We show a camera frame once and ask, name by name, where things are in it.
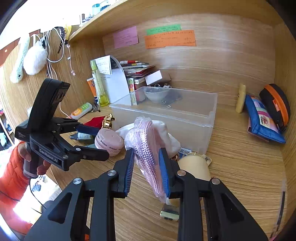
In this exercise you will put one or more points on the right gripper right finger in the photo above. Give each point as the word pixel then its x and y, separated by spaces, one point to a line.
pixel 226 217

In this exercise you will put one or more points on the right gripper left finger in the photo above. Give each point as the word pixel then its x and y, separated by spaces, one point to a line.
pixel 84 210

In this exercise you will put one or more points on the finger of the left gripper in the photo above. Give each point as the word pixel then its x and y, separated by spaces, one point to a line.
pixel 77 153
pixel 87 129

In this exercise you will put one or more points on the dark green glass bottle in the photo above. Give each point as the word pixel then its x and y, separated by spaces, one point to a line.
pixel 82 137

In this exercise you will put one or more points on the beige cream plastic tub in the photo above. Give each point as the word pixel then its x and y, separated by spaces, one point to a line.
pixel 197 165

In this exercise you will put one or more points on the pink round compact case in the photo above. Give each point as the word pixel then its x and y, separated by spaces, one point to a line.
pixel 109 140

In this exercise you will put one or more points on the red velvet gold-ribbon pouch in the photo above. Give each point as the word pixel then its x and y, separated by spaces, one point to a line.
pixel 101 122

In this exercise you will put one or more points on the white drawstring cloth pouch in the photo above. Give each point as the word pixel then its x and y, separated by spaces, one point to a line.
pixel 164 138

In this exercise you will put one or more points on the wrapped used eraser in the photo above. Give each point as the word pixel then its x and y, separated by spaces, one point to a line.
pixel 169 212

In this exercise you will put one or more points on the orange green glue bottle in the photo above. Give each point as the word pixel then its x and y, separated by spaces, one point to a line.
pixel 81 111

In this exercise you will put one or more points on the metal nail clippers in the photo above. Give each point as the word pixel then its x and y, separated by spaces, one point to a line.
pixel 96 106

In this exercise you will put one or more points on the blue staples box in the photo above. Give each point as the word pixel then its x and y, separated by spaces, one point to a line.
pixel 183 152

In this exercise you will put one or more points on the yellow spray bottle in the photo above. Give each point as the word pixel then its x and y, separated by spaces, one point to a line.
pixel 100 92

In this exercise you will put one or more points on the orange tube behind bottle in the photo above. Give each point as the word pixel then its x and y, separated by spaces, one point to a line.
pixel 91 84

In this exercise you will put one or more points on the orange jacket sleeve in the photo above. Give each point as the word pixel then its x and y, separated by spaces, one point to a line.
pixel 13 187

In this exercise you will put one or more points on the white fluffy hanging toy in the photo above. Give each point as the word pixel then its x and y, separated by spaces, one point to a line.
pixel 35 59

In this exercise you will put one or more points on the white paper stand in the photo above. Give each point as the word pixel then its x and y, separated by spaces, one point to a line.
pixel 113 78

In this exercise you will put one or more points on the clear plastic storage bin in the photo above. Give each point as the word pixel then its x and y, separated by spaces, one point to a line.
pixel 189 120

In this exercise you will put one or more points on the pink notebook under pouch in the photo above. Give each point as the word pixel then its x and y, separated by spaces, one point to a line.
pixel 250 132

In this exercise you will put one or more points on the red white marker pen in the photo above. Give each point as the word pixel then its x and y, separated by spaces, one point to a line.
pixel 129 62

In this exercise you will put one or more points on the stack of books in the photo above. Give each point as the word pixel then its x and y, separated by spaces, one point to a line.
pixel 135 77

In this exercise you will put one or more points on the blue patchwork pouch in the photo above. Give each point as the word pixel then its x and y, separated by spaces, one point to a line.
pixel 261 122

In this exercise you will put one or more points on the clear bowl with clips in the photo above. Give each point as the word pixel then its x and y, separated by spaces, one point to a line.
pixel 162 95

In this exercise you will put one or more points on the small white cardboard box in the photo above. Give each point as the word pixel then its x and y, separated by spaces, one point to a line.
pixel 157 77

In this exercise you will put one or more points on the pink sticky note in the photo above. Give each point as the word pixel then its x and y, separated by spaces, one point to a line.
pixel 126 37

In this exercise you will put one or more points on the yellow lotion tube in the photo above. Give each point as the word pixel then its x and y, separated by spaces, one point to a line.
pixel 241 98

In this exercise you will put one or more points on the black orange zipper case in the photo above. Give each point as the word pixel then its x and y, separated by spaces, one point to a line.
pixel 276 103

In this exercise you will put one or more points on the green sticky note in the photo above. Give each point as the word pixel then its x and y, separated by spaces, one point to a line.
pixel 163 29

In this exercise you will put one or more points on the orange sticky note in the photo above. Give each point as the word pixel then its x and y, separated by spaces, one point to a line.
pixel 168 39

